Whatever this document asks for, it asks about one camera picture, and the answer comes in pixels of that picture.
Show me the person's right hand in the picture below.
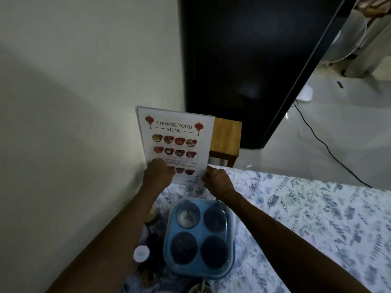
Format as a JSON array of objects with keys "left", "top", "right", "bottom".
[{"left": 202, "top": 165, "right": 237, "bottom": 201}]

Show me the person's left hand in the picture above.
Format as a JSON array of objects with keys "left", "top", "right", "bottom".
[{"left": 142, "top": 159, "right": 175, "bottom": 196}]

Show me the laminated food menu card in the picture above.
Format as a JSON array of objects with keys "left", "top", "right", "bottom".
[{"left": 136, "top": 106, "right": 216, "bottom": 193}]

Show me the person's left forearm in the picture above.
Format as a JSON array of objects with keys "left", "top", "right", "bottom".
[{"left": 46, "top": 187, "right": 167, "bottom": 293}]

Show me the person's right forearm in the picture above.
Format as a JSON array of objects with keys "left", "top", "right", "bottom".
[{"left": 214, "top": 192, "right": 381, "bottom": 293}]

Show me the wooden stool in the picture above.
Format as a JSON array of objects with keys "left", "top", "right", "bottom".
[{"left": 208, "top": 117, "right": 243, "bottom": 168}]

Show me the blue four-compartment condiment container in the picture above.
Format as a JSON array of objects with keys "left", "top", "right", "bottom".
[{"left": 163, "top": 197, "right": 235, "bottom": 280}]

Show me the white capped bottle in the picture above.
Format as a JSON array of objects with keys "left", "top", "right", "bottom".
[{"left": 133, "top": 245, "right": 150, "bottom": 263}]

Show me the black flat screen television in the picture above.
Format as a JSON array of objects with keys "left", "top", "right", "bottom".
[{"left": 178, "top": 0, "right": 358, "bottom": 149}]

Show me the floral white tablecloth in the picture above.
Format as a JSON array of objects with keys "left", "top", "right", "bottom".
[{"left": 122, "top": 164, "right": 391, "bottom": 293}]

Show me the white router box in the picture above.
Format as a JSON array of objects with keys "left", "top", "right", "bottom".
[{"left": 298, "top": 85, "right": 313, "bottom": 104}]

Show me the white standing fan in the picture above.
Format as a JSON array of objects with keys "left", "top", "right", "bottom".
[{"left": 322, "top": 8, "right": 368, "bottom": 70}]

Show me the beige curtain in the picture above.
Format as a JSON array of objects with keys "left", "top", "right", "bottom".
[{"left": 345, "top": 0, "right": 391, "bottom": 79}]

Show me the black power cable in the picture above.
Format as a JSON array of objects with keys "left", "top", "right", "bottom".
[{"left": 292, "top": 100, "right": 374, "bottom": 188}]

